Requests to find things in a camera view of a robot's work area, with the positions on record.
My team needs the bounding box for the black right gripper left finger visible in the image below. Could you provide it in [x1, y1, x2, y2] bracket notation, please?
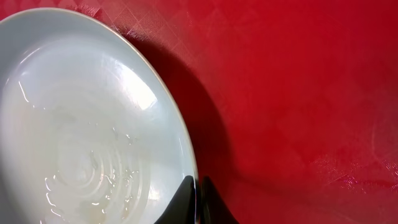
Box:
[155, 175, 196, 224]

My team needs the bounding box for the pale green plate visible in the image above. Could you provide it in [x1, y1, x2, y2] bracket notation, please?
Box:
[1, 7, 198, 223]

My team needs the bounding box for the red plastic tray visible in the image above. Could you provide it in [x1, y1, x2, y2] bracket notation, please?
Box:
[1, 0, 397, 223]

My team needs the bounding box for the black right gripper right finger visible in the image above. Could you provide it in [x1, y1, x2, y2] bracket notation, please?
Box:
[200, 177, 239, 224]

